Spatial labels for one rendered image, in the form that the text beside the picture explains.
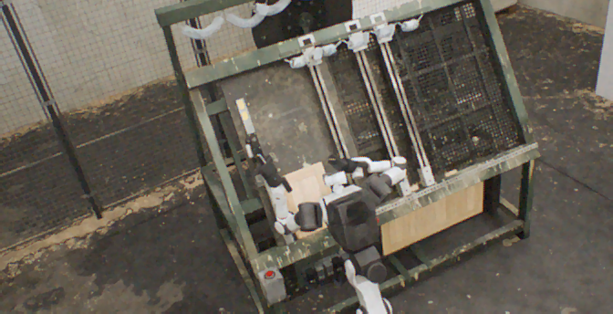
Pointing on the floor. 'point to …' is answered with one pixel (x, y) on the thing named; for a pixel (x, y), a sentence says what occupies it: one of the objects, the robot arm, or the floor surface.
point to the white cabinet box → (607, 58)
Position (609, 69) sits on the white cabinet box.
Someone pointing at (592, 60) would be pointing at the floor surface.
